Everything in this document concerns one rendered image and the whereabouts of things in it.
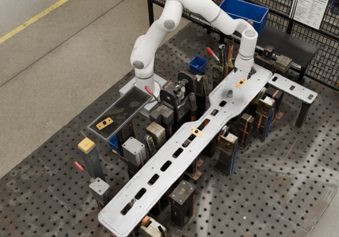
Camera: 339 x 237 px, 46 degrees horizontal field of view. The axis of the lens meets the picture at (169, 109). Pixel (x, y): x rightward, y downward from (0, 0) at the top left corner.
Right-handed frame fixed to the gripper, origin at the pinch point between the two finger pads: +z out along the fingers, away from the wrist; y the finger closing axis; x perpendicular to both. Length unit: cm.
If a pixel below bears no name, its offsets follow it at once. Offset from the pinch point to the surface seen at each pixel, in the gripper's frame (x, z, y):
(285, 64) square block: 24.9, 2.2, 15.8
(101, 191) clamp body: -107, 4, -13
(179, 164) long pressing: -68, 9, 6
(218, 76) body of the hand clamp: -2.3, 10.5, -14.8
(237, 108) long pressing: -18.2, 8.2, 9.3
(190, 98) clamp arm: -34.2, 0.2, -13.2
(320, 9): 54, -23, 18
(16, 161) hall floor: -101, 111, -139
